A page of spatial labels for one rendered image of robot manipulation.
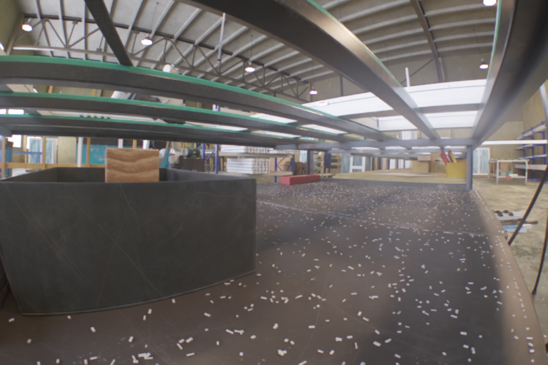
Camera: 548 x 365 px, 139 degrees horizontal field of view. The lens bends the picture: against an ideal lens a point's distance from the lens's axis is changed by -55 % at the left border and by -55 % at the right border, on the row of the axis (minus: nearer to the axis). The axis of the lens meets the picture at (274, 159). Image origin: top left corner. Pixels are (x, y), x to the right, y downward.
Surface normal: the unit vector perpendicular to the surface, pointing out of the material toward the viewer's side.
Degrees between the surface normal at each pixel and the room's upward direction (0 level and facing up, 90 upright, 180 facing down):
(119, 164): 90
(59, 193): 90
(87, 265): 90
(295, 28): 180
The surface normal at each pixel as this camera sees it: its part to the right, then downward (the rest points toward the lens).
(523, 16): -0.02, 1.00
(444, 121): -0.73, -0.02
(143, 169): 0.70, 0.00
